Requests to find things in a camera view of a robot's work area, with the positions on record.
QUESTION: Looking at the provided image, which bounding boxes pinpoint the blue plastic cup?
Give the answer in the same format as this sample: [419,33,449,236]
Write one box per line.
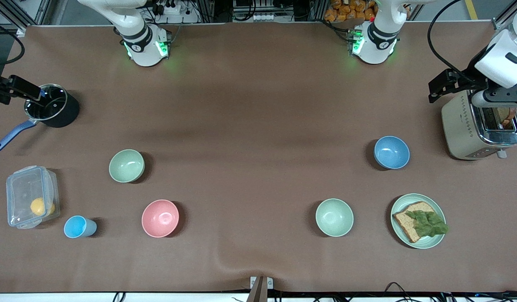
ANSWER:
[64,216,97,239]

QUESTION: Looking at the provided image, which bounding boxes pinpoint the brown bread slice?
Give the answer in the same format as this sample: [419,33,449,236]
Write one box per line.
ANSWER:
[392,201,437,244]

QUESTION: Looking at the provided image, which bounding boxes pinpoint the orange snack bag pile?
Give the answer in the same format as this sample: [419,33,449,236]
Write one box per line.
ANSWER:
[324,0,380,23]

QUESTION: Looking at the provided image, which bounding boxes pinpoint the brown toast slice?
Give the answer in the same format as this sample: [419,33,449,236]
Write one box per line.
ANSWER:
[497,107,517,129]

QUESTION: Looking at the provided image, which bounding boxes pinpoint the brown table cloth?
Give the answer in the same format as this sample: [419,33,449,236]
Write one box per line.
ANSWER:
[0,21,517,294]

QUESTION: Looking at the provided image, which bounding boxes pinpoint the pink bowl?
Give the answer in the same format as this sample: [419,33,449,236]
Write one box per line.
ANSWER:
[142,200,179,238]

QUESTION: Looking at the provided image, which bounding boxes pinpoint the silver aluminium frame beam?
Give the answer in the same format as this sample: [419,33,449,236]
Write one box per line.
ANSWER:
[493,0,517,31]
[0,0,53,36]

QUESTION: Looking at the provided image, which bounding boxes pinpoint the white power strip with plugs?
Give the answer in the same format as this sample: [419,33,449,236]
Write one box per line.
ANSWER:
[156,1,182,16]

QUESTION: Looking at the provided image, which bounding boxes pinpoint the pale green bowl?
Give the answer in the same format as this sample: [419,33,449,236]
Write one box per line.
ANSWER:
[109,149,145,183]
[316,198,354,237]

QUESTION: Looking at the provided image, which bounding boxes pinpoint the black saucepan with blue handle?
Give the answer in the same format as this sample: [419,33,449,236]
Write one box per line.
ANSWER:
[0,84,80,152]

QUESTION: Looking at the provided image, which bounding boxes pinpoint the long white power strip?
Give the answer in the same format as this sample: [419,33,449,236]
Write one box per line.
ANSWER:
[253,13,294,22]

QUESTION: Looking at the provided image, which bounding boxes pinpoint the yellow orange fruit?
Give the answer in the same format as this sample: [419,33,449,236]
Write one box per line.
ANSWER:
[30,197,56,217]

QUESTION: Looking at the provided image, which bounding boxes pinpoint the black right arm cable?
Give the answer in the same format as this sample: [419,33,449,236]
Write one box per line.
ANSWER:
[0,20,25,66]

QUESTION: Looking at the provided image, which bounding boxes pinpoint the beige and chrome toaster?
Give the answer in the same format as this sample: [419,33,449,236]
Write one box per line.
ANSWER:
[442,90,517,161]

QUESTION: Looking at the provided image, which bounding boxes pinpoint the glass lid with blue knob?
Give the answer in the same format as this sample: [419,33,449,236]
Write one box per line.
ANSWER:
[24,84,68,121]

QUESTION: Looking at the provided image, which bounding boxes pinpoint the clear plastic lidded container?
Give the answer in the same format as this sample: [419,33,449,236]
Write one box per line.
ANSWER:
[6,166,60,229]

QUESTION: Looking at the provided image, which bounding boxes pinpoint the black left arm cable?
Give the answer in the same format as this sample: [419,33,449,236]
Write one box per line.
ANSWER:
[427,0,473,80]

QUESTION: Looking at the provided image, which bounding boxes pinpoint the green lettuce leaf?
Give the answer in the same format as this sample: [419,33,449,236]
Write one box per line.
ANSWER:
[405,210,449,237]

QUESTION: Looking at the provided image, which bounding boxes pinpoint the pale green plate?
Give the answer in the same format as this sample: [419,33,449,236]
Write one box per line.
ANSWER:
[390,193,447,250]

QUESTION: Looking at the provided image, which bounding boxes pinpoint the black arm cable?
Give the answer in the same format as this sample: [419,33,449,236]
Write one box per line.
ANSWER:
[0,20,25,66]
[427,0,473,80]

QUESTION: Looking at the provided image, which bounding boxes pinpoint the blue bowl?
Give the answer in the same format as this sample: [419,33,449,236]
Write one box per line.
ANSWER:
[374,135,410,170]

